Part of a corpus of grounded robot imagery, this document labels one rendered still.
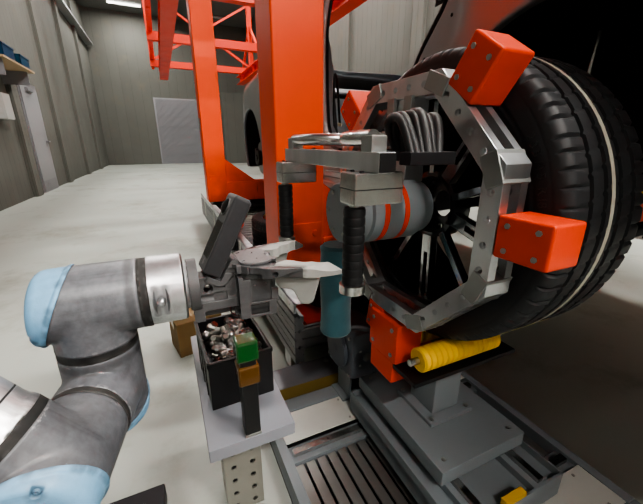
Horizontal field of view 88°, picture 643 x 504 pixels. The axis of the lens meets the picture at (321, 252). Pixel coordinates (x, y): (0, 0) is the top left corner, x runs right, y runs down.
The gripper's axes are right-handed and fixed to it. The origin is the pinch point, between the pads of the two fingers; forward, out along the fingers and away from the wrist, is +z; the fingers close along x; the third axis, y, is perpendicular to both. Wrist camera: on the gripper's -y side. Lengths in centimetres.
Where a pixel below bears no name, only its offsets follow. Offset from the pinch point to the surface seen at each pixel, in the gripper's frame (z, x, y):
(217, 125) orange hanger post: 23, -247, -36
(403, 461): 29, -9, 66
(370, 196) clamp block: 7.1, 2.8, -8.7
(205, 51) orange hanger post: 18, -246, -87
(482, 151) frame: 27.0, 5.1, -15.2
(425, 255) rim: 37.3, -17.1, 10.4
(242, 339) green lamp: -12.1, -7.4, 16.7
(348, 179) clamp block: 4.3, 0.8, -11.2
